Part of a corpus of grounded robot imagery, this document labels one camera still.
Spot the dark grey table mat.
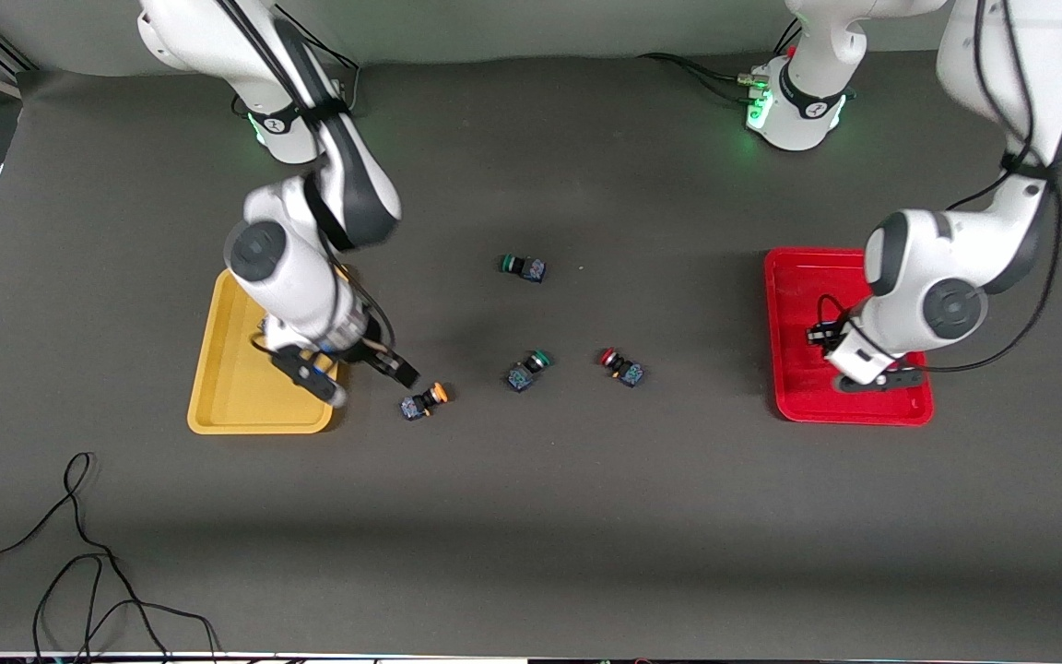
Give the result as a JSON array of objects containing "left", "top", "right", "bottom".
[{"left": 0, "top": 46, "right": 1062, "bottom": 660}]

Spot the yellow plastic tray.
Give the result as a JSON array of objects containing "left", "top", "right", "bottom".
[{"left": 186, "top": 267, "right": 348, "bottom": 435}]

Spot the yellow mushroom push button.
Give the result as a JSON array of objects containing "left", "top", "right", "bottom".
[{"left": 399, "top": 382, "right": 451, "bottom": 422}]

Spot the thin black loose cable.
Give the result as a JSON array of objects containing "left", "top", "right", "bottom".
[
  {"left": 31, "top": 551, "right": 218, "bottom": 664},
  {"left": 0, "top": 452, "right": 172, "bottom": 664}
]

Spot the black left base cable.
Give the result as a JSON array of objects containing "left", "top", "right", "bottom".
[{"left": 639, "top": 53, "right": 767, "bottom": 104}]

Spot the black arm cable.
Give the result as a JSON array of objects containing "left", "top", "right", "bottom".
[
  {"left": 214, "top": 0, "right": 398, "bottom": 365},
  {"left": 808, "top": 0, "right": 1062, "bottom": 374}
]

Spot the black right base cable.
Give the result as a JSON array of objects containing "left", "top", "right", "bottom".
[{"left": 273, "top": 5, "right": 361, "bottom": 116}]

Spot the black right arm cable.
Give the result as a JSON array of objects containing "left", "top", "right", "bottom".
[{"left": 214, "top": 0, "right": 398, "bottom": 365}]

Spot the green mushroom push button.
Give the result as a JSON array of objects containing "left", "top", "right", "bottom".
[
  {"left": 505, "top": 350, "right": 554, "bottom": 394},
  {"left": 498, "top": 255, "right": 548, "bottom": 284}
]

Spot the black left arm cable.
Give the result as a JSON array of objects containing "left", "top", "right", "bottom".
[{"left": 808, "top": 0, "right": 1062, "bottom": 374}]

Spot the red mushroom push button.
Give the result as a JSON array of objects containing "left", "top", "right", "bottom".
[{"left": 599, "top": 348, "right": 645, "bottom": 388}]

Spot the red plastic tray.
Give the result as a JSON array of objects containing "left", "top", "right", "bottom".
[{"left": 763, "top": 247, "right": 936, "bottom": 427}]

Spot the black base cable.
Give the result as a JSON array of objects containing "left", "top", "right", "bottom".
[
  {"left": 639, "top": 53, "right": 767, "bottom": 104},
  {"left": 273, "top": 5, "right": 361, "bottom": 116}
]

